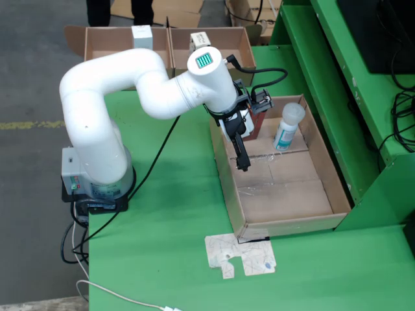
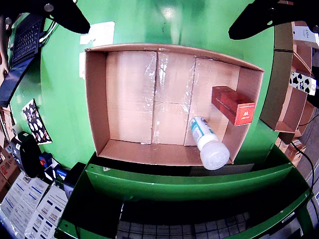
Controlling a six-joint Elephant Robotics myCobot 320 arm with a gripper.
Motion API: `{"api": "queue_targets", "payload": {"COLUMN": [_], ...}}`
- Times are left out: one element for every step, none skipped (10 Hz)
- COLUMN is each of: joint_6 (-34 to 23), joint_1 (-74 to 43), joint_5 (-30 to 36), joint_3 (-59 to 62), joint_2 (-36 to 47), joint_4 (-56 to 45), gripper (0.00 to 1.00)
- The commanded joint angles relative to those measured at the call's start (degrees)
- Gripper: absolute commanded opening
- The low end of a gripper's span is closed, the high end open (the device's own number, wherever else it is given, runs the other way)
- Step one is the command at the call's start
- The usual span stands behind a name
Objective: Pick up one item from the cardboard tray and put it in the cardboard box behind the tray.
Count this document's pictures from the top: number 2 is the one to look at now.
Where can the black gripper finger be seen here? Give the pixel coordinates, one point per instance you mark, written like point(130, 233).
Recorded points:
point(256, 22)
point(64, 15)

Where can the red carton box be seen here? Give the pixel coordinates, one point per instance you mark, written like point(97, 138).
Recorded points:
point(229, 102)

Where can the white carton box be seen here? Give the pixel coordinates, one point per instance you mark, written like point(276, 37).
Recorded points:
point(306, 36)

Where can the open brown cardboard box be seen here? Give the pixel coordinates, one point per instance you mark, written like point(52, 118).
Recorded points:
point(302, 57)
point(294, 112)

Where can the cow print carton box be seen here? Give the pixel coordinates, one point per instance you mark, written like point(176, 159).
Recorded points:
point(301, 83)

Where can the shallow cardboard tray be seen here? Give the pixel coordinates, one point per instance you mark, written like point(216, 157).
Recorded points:
point(129, 99)

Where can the printed brown cardboard box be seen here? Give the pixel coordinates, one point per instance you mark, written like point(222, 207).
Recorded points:
point(294, 154)

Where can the small blue and red box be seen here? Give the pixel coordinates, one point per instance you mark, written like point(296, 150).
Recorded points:
point(45, 159)

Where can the black laptop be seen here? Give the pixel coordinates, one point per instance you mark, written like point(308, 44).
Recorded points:
point(25, 42)

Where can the black and white sticker sheet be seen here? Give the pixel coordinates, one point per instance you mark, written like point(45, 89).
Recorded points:
point(37, 122)

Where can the white bottle with teal label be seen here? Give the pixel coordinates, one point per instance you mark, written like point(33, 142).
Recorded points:
point(209, 149)

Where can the black rounded device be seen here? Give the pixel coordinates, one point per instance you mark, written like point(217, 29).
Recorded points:
point(30, 156)

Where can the green metal shelf unit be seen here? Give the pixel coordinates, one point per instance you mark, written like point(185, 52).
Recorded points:
point(189, 181)

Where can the printed paper sheets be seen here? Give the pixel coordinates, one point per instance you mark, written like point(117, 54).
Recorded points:
point(30, 209)

